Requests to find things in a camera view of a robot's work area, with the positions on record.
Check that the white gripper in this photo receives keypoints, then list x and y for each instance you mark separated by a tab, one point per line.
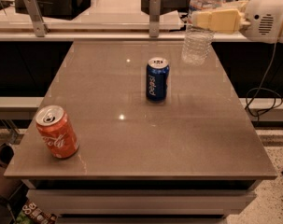
262	19

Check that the clear plastic water bottle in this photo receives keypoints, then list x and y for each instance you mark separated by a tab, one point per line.
197	41

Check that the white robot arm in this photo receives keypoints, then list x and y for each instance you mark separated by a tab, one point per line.
256	20

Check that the blue pepsi can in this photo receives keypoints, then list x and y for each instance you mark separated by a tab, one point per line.
157	73

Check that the red coca cola can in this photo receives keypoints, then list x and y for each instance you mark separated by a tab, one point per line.
57	132

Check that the colourful snack bag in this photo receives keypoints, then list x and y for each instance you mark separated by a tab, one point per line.
32	214

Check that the dark bin with hole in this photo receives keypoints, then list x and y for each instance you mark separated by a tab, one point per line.
7	186

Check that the middle metal rail bracket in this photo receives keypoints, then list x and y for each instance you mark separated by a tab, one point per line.
154	17

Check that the metal rail bracket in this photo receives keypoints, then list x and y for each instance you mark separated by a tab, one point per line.
154	17
40	28

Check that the left metal rail bracket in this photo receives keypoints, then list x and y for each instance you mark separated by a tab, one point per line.
40	28

